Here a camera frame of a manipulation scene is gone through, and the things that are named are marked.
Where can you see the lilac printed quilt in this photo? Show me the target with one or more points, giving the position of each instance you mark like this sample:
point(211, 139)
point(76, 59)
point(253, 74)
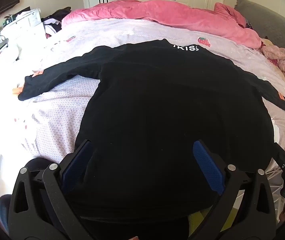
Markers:
point(132, 33)

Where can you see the pink blanket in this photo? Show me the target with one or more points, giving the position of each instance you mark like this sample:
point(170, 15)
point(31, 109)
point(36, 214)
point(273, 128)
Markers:
point(182, 17)

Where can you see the white drawer cabinet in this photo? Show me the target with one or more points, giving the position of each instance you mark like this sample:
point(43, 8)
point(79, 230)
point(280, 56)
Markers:
point(25, 27)

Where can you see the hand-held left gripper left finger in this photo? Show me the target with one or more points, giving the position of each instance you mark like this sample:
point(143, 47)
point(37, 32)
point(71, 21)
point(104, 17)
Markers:
point(78, 162)

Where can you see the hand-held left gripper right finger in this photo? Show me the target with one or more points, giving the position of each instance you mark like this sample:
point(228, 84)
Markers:
point(207, 165)

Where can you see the white cushion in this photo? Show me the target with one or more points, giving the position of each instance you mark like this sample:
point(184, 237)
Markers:
point(2, 62)

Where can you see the black sweater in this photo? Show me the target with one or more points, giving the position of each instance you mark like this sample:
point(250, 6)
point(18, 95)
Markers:
point(157, 105)

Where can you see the grey padded headboard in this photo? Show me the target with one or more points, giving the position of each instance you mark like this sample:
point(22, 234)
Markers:
point(270, 22)

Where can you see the person's dark pants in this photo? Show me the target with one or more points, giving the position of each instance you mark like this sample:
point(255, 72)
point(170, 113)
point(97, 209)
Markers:
point(107, 230)

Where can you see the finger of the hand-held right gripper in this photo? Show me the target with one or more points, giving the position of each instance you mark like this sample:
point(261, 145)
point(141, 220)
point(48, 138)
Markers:
point(282, 156)

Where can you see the pile of dark clothes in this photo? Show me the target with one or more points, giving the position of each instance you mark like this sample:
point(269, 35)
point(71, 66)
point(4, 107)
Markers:
point(57, 20)

